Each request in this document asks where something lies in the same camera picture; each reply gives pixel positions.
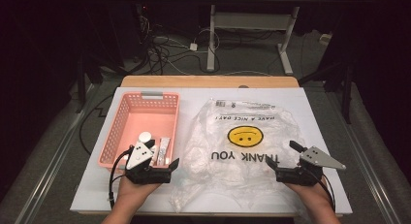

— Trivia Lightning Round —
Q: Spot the pink plastic basket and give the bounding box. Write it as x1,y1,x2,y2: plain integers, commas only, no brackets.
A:
97,91,181,171

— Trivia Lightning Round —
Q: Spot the small white box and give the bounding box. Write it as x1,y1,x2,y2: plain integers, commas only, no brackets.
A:
319,32,333,47

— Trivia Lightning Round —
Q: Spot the metal floor rail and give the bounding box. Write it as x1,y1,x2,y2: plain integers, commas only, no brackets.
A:
324,87,402,224
17,83,100,224

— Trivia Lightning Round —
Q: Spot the clear smiley plastic bag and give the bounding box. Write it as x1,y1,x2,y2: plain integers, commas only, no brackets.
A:
169,97,308,216

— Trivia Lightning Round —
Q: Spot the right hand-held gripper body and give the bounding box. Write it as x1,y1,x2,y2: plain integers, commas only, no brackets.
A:
274,145,347,187

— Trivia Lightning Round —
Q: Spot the person's right hand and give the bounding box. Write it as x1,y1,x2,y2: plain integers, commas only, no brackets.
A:
284,175,328,207

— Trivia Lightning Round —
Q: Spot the person's left hand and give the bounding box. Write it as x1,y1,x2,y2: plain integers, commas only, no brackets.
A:
116,176,162,203

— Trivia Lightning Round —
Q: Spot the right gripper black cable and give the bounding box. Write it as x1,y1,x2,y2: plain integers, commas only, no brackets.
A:
309,167,337,212

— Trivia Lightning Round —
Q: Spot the black floor cable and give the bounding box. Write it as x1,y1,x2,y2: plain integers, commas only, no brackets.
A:
79,93,114,156

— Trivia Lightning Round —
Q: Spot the white metal desk frame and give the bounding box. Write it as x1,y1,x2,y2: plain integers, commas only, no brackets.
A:
193,0,344,77

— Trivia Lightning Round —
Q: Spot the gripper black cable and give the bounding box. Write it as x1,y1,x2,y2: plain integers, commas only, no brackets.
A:
108,145,135,209
309,167,337,212

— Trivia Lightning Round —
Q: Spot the white board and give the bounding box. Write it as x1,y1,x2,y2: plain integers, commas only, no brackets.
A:
70,86,353,216

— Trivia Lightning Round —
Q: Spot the black stand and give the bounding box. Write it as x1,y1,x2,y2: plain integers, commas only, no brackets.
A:
75,50,105,114
299,53,355,125

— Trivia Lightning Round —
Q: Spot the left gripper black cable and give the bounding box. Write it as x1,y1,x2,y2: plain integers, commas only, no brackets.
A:
108,145,135,209

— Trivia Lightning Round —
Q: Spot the tangle of floor cables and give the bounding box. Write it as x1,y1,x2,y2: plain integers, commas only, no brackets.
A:
137,10,224,77

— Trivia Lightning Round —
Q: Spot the white tube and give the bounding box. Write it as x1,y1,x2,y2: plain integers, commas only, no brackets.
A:
157,137,172,166

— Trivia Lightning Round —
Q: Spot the white-capped bottle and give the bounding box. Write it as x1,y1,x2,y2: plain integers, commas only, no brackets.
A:
138,131,153,144

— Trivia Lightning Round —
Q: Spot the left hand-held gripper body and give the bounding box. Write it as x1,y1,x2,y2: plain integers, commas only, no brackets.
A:
124,143,173,185

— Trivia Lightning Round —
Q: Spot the wooden table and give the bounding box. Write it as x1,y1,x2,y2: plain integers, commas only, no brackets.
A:
77,75,344,218

